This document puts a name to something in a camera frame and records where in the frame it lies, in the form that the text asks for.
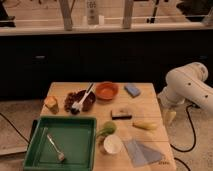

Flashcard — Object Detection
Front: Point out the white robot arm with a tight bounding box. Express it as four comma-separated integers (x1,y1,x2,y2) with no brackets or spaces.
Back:
157,62,213,125

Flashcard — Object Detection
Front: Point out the blue sponge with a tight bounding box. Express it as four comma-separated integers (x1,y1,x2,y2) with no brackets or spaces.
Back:
124,83,141,97

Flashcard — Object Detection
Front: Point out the grey blue cloth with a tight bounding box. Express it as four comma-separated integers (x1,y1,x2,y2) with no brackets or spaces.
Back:
124,139,163,167

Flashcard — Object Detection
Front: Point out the green toy vegetable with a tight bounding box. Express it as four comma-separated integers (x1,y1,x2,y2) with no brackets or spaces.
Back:
96,121,117,137

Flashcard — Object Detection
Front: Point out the white cup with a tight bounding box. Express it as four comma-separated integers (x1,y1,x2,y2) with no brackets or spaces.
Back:
103,135,122,155

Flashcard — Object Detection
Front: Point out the orange bowl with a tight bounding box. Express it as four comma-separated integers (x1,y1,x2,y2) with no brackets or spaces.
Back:
95,82,118,100

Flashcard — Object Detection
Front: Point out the green plastic tray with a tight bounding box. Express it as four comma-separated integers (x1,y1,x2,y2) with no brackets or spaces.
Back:
23,116,96,171

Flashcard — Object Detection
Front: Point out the metal fork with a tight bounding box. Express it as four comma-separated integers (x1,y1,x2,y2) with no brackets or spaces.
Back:
47,134,65,162

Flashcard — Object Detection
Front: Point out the dark cabinet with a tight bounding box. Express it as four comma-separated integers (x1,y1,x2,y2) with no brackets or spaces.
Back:
0,30,213,99

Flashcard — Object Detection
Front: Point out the black cable right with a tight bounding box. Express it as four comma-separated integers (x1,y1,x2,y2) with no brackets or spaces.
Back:
170,103,198,154

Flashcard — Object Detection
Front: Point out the black cable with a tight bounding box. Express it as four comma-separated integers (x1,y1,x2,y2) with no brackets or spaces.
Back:
170,103,198,154
0,112,31,144

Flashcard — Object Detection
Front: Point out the black cable left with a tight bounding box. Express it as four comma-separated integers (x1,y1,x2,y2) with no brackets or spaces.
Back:
0,112,31,144

